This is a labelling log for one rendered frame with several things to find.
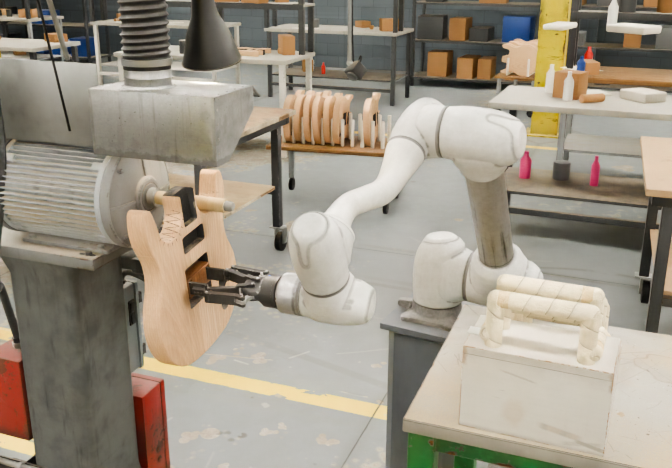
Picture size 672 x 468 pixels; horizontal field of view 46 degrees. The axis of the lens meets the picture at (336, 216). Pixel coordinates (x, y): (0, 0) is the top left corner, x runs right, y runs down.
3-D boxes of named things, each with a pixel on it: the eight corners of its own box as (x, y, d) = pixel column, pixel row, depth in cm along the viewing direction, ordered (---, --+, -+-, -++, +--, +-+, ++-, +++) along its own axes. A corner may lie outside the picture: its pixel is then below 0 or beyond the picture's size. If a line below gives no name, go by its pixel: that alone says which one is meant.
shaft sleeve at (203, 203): (162, 191, 188) (161, 204, 188) (155, 190, 185) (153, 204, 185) (229, 199, 182) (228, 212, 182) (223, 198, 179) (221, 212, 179)
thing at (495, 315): (482, 346, 147) (485, 300, 144) (486, 339, 150) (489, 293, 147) (499, 349, 146) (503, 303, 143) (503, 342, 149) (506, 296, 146)
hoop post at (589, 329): (575, 363, 141) (581, 316, 138) (577, 355, 144) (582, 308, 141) (594, 367, 140) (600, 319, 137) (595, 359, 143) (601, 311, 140)
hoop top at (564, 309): (484, 307, 144) (486, 291, 143) (488, 301, 148) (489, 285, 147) (599, 327, 137) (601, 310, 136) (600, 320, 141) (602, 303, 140)
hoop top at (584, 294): (494, 291, 152) (495, 276, 151) (497, 285, 155) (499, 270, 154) (603, 308, 145) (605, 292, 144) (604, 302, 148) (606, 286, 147)
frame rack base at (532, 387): (457, 426, 153) (462, 346, 147) (474, 388, 166) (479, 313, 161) (605, 458, 143) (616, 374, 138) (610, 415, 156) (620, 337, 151)
